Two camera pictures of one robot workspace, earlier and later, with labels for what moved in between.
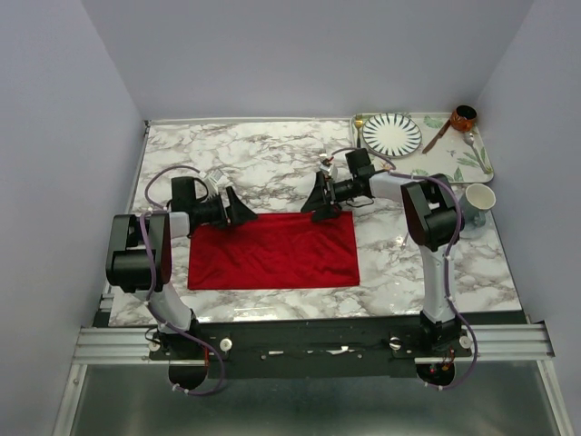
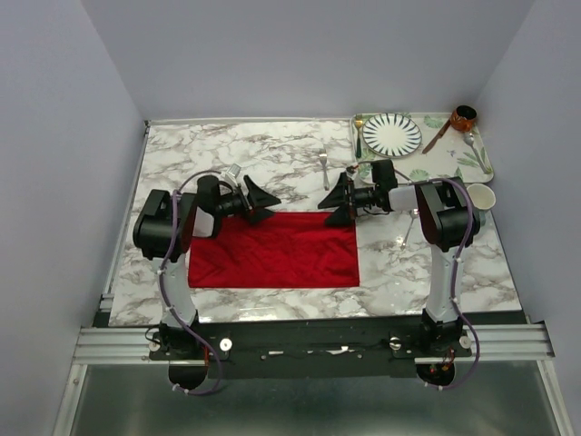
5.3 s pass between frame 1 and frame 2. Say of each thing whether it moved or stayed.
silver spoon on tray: stayed
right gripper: moved
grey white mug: stayed
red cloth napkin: stayed
